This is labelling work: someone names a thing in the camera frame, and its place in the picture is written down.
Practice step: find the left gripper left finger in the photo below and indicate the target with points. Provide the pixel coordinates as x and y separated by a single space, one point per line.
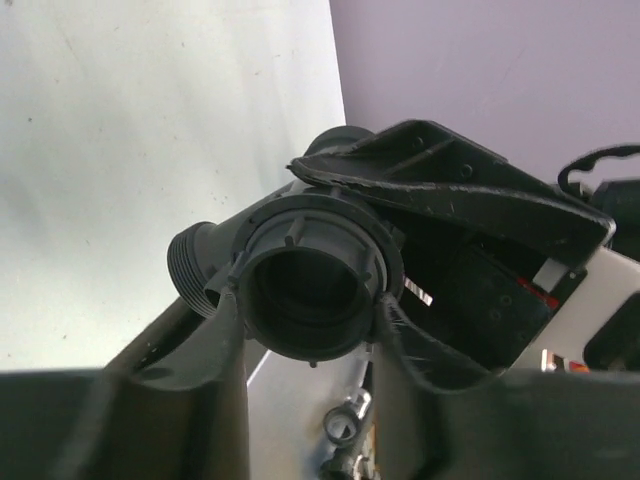
183 417

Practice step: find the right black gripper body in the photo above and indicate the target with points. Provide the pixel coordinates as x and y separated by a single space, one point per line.
480 291

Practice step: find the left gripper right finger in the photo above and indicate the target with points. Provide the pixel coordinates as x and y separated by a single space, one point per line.
440 416

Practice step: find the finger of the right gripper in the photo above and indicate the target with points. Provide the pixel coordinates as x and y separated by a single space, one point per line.
428 170

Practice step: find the black pipe tee fitting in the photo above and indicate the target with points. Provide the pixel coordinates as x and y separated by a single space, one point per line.
201 257

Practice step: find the black threaded coupling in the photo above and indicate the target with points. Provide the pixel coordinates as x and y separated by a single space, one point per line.
305 282

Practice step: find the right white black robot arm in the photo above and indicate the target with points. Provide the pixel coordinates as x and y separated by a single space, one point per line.
583 329

